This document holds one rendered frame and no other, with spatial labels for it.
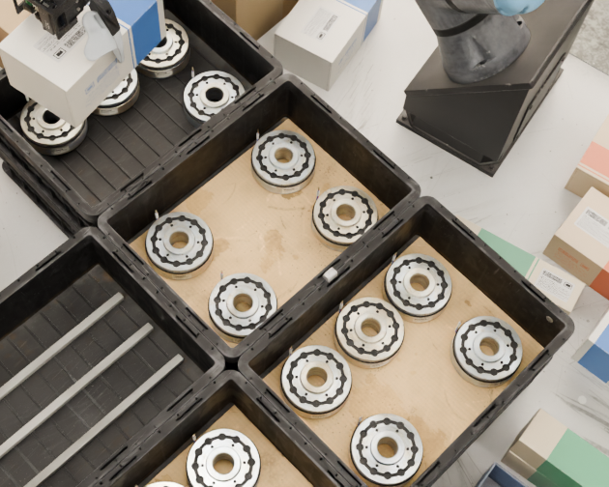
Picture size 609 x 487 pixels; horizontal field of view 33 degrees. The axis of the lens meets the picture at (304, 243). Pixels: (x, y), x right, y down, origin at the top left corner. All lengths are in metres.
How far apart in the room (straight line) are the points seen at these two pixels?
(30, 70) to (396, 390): 0.69
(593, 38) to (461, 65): 1.36
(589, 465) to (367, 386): 0.34
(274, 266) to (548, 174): 0.57
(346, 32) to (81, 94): 0.62
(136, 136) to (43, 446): 0.52
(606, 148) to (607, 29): 1.23
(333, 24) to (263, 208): 0.42
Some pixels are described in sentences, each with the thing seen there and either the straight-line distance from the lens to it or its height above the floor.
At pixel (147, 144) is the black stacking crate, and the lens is 1.69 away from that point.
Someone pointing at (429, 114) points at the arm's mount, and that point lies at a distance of 1.81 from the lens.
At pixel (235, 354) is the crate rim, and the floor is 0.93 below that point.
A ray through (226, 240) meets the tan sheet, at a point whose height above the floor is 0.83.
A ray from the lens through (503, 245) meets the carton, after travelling 1.72.
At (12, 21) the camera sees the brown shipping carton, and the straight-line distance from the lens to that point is 1.82.
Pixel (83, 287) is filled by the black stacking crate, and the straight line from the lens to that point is 1.58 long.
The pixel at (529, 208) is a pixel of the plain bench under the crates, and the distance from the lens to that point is 1.84.
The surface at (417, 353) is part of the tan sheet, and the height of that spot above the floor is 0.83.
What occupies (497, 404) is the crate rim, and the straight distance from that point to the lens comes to 1.44.
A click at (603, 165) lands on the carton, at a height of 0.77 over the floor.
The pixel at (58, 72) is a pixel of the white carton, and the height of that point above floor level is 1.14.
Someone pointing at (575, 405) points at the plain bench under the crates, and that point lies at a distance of 1.72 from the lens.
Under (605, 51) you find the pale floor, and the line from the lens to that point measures 3.00.
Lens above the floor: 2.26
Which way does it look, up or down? 64 degrees down
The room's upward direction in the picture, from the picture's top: 8 degrees clockwise
